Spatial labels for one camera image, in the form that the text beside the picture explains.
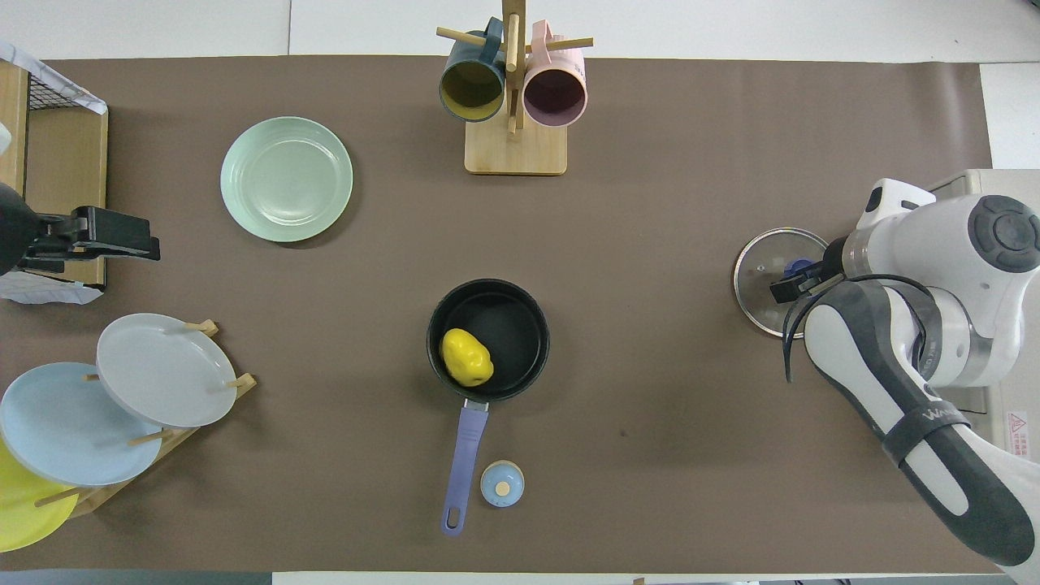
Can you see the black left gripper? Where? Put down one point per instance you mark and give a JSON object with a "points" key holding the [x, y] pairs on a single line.
{"points": [[57, 236]]}

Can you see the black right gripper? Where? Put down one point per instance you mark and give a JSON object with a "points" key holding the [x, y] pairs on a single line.
{"points": [[833, 260]]}

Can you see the dark teal mug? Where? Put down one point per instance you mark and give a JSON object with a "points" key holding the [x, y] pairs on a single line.
{"points": [[471, 85]]}

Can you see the green plate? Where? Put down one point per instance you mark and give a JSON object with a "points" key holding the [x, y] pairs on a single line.
{"points": [[284, 179]]}

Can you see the yellow potato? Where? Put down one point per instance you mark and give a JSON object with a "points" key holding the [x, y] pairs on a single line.
{"points": [[467, 357]]}

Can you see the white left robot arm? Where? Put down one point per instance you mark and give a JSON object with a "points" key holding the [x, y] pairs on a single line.
{"points": [[12, 227]]}

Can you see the pink mug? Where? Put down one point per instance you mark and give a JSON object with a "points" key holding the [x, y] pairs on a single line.
{"points": [[555, 93]]}

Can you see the wooden mug tree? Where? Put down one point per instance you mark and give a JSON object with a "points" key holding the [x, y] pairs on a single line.
{"points": [[516, 150]]}

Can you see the brown table mat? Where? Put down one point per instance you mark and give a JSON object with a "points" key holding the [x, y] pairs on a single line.
{"points": [[650, 244]]}

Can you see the grey plate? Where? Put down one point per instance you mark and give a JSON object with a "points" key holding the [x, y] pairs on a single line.
{"points": [[162, 370]]}

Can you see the beige toaster oven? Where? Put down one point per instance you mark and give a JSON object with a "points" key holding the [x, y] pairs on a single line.
{"points": [[1020, 443]]}

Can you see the light blue plate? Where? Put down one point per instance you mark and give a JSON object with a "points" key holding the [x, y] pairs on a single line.
{"points": [[65, 426]]}

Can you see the wooden plate rack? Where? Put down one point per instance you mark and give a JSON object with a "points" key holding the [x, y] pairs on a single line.
{"points": [[175, 435]]}

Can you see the yellow plate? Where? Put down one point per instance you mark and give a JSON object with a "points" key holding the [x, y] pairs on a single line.
{"points": [[24, 512]]}

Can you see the wooden cutting board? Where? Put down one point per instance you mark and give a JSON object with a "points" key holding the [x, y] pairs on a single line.
{"points": [[69, 162], [12, 89]]}

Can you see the glass lid blue knob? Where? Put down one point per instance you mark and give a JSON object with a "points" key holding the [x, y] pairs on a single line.
{"points": [[760, 268]]}

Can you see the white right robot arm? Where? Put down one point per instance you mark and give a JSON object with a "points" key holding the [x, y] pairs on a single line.
{"points": [[934, 252]]}

